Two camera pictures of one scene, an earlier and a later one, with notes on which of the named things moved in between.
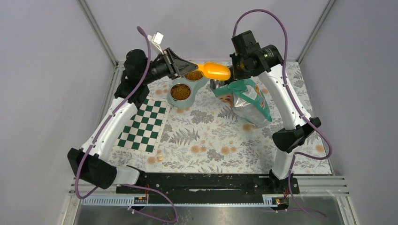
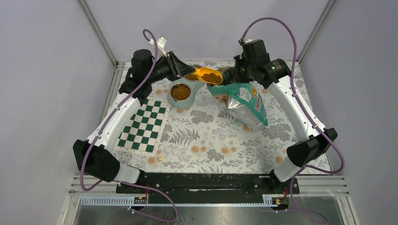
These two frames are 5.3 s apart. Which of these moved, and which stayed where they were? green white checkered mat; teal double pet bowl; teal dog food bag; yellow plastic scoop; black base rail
Moved: teal dog food bag; yellow plastic scoop
Stayed: green white checkered mat; black base rail; teal double pet bowl
